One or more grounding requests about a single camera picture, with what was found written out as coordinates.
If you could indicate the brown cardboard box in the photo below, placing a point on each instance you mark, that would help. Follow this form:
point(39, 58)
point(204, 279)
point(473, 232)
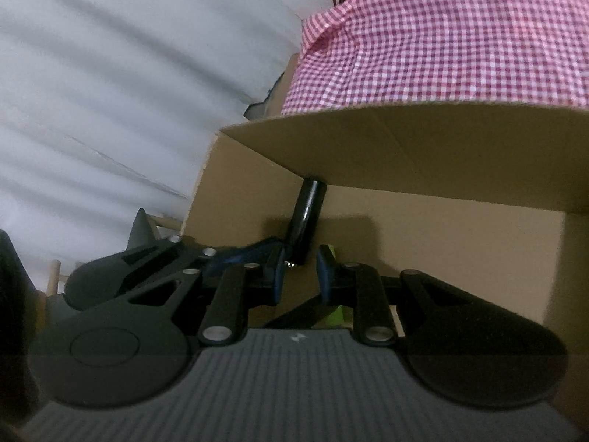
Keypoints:
point(437, 248)

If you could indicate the dark blurred object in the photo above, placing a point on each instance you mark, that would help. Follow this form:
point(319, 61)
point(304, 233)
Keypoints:
point(18, 322)

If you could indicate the red white gingham cloth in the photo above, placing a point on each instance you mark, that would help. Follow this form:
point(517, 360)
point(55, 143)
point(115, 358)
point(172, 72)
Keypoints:
point(437, 41)

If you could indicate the green white tube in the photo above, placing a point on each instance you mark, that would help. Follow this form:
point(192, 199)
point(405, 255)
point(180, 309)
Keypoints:
point(335, 316)

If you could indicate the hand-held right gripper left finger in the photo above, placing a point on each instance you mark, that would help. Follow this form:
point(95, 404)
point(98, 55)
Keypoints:
point(277, 285)

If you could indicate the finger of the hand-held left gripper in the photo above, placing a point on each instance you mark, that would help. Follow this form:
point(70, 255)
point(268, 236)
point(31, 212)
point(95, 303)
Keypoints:
point(239, 255)

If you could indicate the white curtain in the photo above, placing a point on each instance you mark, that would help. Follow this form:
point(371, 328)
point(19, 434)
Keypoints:
point(129, 78)

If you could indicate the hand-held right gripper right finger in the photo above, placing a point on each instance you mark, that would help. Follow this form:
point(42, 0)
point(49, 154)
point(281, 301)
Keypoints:
point(327, 281)

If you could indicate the black cylindrical bottle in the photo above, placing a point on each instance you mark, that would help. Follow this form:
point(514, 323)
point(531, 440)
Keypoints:
point(306, 221)

